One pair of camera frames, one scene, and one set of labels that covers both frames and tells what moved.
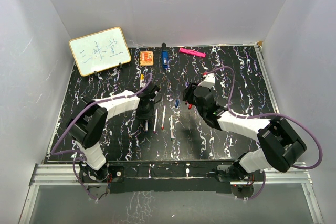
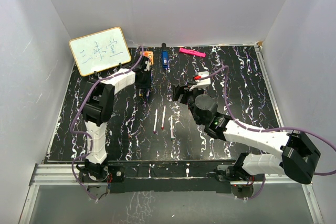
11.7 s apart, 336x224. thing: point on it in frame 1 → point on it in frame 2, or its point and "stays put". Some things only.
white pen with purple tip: [155, 120] stays put
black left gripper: [142, 117] → [147, 85]
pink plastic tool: [191, 52] stays put
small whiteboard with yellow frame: [99, 51] stays put
